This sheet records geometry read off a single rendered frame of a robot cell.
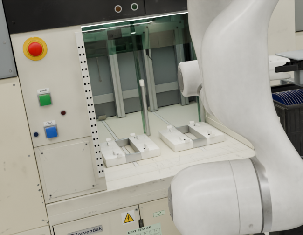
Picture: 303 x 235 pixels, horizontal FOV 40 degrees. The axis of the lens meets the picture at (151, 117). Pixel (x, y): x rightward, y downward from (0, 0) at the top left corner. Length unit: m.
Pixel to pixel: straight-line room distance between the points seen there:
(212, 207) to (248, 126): 0.13
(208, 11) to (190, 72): 0.19
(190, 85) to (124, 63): 1.26
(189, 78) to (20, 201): 0.68
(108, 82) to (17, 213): 1.04
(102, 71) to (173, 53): 0.40
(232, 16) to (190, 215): 0.30
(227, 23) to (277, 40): 0.84
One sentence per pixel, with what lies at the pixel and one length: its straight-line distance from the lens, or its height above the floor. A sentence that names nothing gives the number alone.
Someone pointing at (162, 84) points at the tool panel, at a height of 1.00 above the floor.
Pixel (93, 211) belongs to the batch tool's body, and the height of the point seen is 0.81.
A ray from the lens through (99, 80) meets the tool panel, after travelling 2.20.
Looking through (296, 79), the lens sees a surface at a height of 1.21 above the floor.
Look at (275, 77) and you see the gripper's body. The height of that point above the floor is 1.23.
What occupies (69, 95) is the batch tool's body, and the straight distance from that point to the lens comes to 1.29.
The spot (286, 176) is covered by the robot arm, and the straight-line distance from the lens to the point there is 0.66.
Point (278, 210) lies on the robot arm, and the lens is 0.67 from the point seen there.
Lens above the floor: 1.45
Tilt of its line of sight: 16 degrees down
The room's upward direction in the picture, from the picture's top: 7 degrees counter-clockwise
